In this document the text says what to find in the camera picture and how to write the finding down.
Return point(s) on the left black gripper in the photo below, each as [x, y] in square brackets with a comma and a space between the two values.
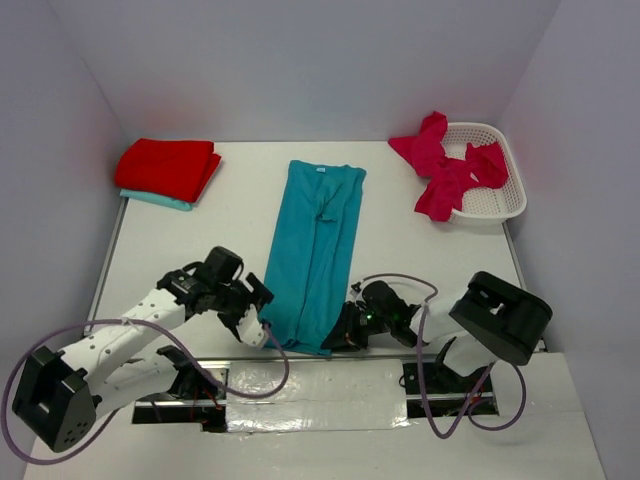
[257, 297]

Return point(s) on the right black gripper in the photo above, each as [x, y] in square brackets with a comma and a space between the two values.
[347, 325]

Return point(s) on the teal blue t shirt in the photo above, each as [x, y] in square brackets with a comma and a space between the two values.
[309, 264]

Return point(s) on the mint green t shirt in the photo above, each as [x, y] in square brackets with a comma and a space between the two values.
[156, 199]

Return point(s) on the red t shirt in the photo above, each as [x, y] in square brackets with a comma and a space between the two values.
[178, 169]

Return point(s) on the magenta pink t shirt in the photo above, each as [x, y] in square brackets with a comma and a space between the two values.
[448, 178]

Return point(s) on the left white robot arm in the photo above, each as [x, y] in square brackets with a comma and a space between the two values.
[61, 394]

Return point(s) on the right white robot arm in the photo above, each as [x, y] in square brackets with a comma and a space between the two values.
[490, 320]

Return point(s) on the white plastic basket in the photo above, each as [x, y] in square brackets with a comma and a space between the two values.
[485, 206]

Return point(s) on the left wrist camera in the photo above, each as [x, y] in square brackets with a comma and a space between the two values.
[222, 266]

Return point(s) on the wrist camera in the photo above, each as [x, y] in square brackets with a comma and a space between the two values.
[222, 266]
[380, 296]

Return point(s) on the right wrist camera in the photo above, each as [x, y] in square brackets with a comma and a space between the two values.
[380, 296]

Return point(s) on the aluminium rail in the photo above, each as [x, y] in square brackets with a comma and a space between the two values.
[406, 357]

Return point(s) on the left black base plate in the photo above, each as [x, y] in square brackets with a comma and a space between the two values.
[188, 385]

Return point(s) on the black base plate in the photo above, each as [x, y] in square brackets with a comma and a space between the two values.
[440, 381]
[188, 385]

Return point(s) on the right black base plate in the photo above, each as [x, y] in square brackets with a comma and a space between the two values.
[440, 381]

